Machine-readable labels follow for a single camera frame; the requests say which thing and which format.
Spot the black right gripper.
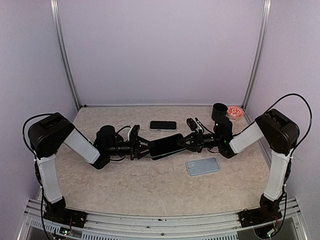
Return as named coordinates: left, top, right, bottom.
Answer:
left=177, top=128, right=223, bottom=152

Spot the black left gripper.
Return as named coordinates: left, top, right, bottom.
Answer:
left=106, top=135, right=156, bottom=160

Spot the black phone case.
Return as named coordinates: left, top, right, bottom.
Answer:
left=149, top=133, right=186, bottom=161

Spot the green edged smartphone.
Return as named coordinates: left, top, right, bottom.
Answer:
left=151, top=134, right=185, bottom=160

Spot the light blue phone case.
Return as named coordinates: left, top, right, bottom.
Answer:
left=186, top=157, right=221, bottom=176

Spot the black smartphone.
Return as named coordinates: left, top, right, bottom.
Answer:
left=150, top=121, right=177, bottom=130

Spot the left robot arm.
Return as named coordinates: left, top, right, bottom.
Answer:
left=27, top=112, right=155, bottom=223

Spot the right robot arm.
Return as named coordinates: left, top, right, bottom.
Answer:
left=177, top=108, right=300, bottom=222

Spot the dark green mug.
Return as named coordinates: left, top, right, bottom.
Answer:
left=211, top=102, right=228, bottom=121

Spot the red white patterned bowl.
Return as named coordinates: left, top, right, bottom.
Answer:
left=227, top=106, right=245, bottom=120

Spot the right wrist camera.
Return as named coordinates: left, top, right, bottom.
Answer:
left=186, top=118, right=205, bottom=134

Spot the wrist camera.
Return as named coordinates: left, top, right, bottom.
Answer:
left=127, top=124, right=140, bottom=141
left=186, top=118, right=205, bottom=134

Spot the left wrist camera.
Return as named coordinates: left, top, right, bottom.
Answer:
left=127, top=124, right=140, bottom=141

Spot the front aluminium rail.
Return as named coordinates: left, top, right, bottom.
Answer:
left=15, top=198, right=310, bottom=240

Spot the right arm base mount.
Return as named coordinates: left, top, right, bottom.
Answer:
left=238, top=197, right=282, bottom=228

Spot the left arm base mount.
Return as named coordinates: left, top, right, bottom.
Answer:
left=43, top=203, right=88, bottom=229

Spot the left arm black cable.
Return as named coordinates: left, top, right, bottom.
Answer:
left=22, top=114, right=56, bottom=161

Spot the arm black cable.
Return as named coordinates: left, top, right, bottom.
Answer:
left=262, top=93, right=313, bottom=156
left=22, top=114, right=56, bottom=161

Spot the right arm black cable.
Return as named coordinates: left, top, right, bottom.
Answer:
left=262, top=93, right=313, bottom=156

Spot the right aluminium frame post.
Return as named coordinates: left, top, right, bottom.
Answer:
left=241, top=0, right=272, bottom=111

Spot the aluminium frame post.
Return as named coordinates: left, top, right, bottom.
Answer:
left=241, top=0, right=272, bottom=111
left=50, top=0, right=82, bottom=111

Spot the left aluminium frame post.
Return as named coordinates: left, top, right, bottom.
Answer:
left=50, top=0, right=82, bottom=111

